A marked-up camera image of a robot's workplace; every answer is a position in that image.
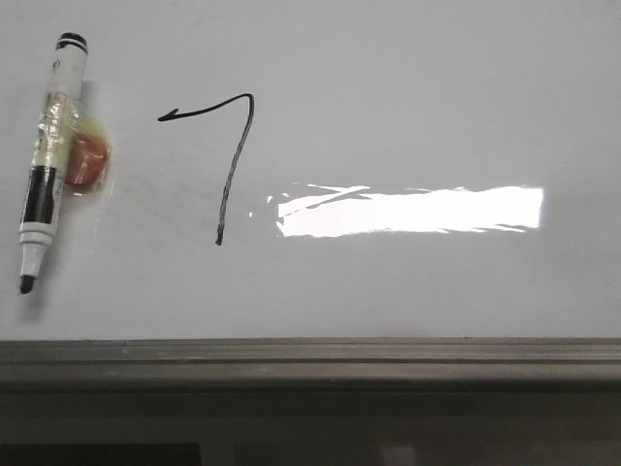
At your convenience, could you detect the red round magnet taped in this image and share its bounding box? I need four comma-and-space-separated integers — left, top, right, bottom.
65, 101, 113, 195

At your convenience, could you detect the black white whiteboard marker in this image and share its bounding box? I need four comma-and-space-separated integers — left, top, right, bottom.
18, 32, 88, 295

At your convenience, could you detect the white whiteboard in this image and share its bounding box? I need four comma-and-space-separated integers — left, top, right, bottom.
1, 1, 620, 340

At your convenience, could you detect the grey aluminium whiteboard frame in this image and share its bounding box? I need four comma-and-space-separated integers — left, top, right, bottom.
1, 338, 620, 465

